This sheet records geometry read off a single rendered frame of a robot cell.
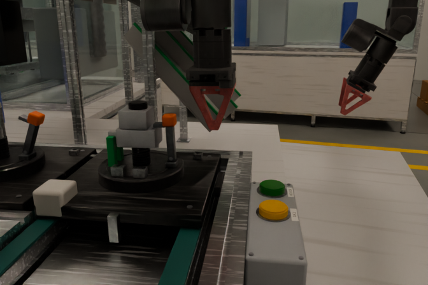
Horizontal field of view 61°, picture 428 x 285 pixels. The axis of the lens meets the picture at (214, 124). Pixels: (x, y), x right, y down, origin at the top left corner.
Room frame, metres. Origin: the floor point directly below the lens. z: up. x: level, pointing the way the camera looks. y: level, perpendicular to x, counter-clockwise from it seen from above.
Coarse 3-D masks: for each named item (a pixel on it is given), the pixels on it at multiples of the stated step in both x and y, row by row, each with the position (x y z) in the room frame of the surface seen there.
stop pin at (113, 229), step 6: (108, 216) 0.44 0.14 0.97; (114, 216) 0.44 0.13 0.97; (108, 222) 0.44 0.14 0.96; (114, 222) 0.44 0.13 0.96; (108, 228) 0.44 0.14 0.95; (114, 228) 0.44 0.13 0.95; (120, 228) 0.45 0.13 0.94; (114, 234) 0.44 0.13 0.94; (120, 234) 0.44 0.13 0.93; (114, 240) 0.44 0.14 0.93
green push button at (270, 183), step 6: (270, 180) 0.54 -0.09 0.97; (276, 180) 0.54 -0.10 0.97; (264, 186) 0.52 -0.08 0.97; (270, 186) 0.52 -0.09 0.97; (276, 186) 0.52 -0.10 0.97; (282, 186) 0.52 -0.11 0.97; (264, 192) 0.51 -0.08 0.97; (270, 192) 0.51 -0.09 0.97; (276, 192) 0.51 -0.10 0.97; (282, 192) 0.51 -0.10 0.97
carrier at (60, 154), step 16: (0, 112) 0.65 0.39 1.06; (0, 128) 0.60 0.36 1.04; (0, 144) 0.59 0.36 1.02; (16, 144) 0.67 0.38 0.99; (0, 160) 0.58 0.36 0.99; (16, 160) 0.58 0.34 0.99; (32, 160) 0.58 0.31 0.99; (48, 160) 0.63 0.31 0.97; (64, 160) 0.63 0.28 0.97; (80, 160) 0.64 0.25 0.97; (0, 176) 0.54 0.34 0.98; (16, 176) 0.55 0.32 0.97; (32, 176) 0.56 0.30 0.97; (48, 176) 0.56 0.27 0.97; (64, 176) 0.58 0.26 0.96; (0, 192) 0.50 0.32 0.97; (16, 192) 0.50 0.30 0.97; (0, 208) 0.47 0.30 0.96; (16, 208) 0.47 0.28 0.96; (32, 208) 0.48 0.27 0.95
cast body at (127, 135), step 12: (132, 108) 0.55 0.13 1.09; (144, 108) 0.56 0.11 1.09; (120, 120) 0.55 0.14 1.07; (132, 120) 0.55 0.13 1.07; (144, 120) 0.54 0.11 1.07; (108, 132) 0.57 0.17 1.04; (120, 132) 0.55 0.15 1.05; (132, 132) 0.55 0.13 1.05; (144, 132) 0.54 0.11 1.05; (156, 132) 0.55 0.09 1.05; (120, 144) 0.55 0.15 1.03; (132, 144) 0.55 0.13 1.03; (144, 144) 0.54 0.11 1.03; (156, 144) 0.55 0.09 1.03
